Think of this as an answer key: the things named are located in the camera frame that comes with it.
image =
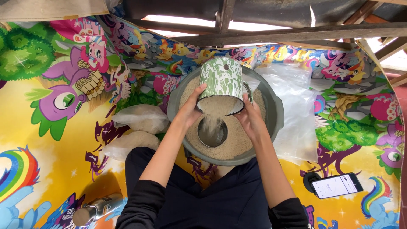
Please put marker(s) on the person's left hand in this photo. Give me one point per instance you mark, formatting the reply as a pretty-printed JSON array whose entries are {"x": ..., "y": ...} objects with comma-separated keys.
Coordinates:
[{"x": 187, "y": 111}]

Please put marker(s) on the person's right hand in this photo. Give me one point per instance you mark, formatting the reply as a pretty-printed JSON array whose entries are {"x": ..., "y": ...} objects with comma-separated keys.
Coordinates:
[{"x": 252, "y": 122}]

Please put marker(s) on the person's left fingers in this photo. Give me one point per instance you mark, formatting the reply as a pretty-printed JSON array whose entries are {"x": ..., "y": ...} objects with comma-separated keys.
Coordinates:
[{"x": 197, "y": 93}]

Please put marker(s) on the person's right fingers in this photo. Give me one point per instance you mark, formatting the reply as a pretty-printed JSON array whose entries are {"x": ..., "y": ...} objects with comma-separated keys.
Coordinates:
[{"x": 246, "y": 106}]

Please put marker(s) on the green white enamel mug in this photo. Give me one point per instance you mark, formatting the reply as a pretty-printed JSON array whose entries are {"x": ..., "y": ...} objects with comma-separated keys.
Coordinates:
[{"x": 222, "y": 79}]

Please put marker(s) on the grey round basin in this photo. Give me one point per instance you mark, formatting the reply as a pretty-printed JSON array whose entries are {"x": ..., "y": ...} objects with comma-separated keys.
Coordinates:
[{"x": 273, "y": 114}]

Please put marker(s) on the heap of raw rice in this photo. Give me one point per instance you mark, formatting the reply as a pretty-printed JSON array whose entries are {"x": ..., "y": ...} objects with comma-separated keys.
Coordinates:
[{"x": 238, "y": 140}]

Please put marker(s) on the small metal measuring can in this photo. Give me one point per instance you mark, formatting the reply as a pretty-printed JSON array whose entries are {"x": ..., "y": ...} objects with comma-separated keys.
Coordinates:
[{"x": 214, "y": 136}]

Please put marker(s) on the pile of empty plastic bags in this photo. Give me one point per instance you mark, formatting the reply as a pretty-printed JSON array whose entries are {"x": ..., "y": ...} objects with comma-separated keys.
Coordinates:
[{"x": 295, "y": 111}]

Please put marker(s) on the clear bag of rice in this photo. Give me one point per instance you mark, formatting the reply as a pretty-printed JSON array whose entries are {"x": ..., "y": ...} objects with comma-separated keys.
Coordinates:
[
  {"x": 143, "y": 119},
  {"x": 133, "y": 144}
]

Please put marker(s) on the black round phone stand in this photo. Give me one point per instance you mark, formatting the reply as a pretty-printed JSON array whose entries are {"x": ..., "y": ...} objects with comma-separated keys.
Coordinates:
[{"x": 307, "y": 181}]

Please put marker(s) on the person's black clothing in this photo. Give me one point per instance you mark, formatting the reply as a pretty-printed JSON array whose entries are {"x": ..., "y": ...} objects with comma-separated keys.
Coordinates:
[{"x": 206, "y": 203}]

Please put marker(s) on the black smartphone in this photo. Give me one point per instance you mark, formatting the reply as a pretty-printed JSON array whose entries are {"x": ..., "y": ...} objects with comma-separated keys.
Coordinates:
[{"x": 337, "y": 185}]

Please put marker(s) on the silver metal bottle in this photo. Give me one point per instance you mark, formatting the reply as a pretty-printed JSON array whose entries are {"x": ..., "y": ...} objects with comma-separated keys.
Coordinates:
[{"x": 98, "y": 208}]

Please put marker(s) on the colourful cartoon floor mat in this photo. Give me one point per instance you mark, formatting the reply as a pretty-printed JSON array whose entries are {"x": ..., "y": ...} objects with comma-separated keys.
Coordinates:
[{"x": 47, "y": 127}]

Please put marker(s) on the brown cardboard sheet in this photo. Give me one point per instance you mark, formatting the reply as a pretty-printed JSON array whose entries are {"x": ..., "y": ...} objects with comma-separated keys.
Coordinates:
[{"x": 47, "y": 8}]

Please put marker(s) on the wooden beam frame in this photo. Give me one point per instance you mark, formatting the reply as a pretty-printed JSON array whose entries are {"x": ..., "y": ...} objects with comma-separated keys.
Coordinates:
[{"x": 286, "y": 33}]

